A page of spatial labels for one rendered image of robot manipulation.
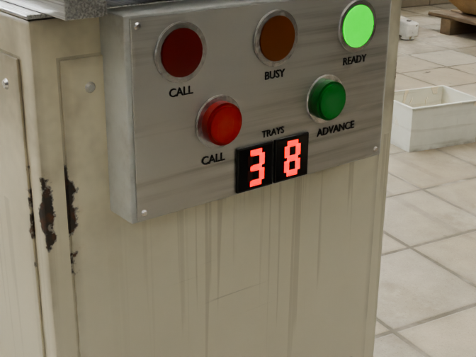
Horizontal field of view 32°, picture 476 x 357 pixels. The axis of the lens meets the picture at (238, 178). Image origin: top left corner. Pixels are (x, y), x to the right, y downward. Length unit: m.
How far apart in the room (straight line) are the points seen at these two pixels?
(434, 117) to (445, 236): 0.74
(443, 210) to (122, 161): 1.94
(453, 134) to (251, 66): 2.43
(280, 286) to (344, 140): 0.14
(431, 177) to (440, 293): 0.77
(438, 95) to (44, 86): 2.70
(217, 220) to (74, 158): 0.14
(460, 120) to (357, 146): 2.32
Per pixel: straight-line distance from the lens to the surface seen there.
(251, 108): 0.58
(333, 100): 0.62
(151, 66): 0.52
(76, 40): 0.53
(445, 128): 2.94
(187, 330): 0.66
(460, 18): 4.93
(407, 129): 2.87
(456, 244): 2.22
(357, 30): 0.63
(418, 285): 1.99
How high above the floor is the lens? 0.93
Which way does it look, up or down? 21 degrees down
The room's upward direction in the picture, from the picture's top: 1 degrees clockwise
